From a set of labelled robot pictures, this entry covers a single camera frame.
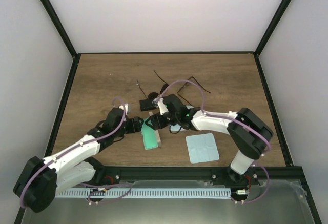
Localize upper light blue cloth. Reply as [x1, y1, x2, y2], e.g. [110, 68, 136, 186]
[169, 109, 193, 134]

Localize purple cable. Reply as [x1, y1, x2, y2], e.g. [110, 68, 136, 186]
[19, 97, 134, 208]
[153, 79, 272, 204]

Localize grey metal front plate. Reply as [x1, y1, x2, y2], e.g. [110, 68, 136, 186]
[22, 180, 315, 223]

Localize black geometric glasses case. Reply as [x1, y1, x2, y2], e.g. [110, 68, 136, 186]
[139, 99, 157, 112]

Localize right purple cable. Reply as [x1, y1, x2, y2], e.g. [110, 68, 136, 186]
[153, 79, 272, 204]

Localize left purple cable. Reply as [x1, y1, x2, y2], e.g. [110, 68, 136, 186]
[19, 97, 134, 208]

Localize lower light blue cloth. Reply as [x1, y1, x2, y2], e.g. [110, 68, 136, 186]
[186, 133, 219, 164]

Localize white slotted cable duct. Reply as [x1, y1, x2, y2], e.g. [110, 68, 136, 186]
[57, 188, 231, 199]

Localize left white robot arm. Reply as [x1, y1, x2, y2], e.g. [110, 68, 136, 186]
[13, 106, 144, 213]

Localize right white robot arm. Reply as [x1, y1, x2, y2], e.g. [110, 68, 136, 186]
[145, 94, 274, 185]

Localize gold-trimmed black sunglasses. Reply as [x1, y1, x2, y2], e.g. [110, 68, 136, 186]
[176, 75, 212, 107]

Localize round black sunglasses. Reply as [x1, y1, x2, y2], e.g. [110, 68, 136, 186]
[135, 70, 169, 100]

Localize light blue cloth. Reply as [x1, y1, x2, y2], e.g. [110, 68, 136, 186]
[186, 133, 219, 164]
[169, 109, 193, 134]

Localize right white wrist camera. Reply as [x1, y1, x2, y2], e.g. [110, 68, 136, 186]
[152, 97, 169, 115]

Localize black aluminium frame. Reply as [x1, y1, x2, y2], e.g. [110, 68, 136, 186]
[13, 0, 321, 223]

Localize grey glasses case green lining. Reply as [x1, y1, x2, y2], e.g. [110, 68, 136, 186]
[141, 118, 162, 150]

